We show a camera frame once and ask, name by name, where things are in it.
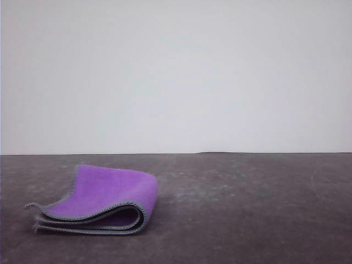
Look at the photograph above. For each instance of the purple towel with grey hem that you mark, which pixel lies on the purple towel with grey hem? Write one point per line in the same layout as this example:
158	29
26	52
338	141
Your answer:
110	189

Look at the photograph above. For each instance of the grey table cloth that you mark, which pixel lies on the grey table cloth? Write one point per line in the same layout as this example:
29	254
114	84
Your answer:
275	209

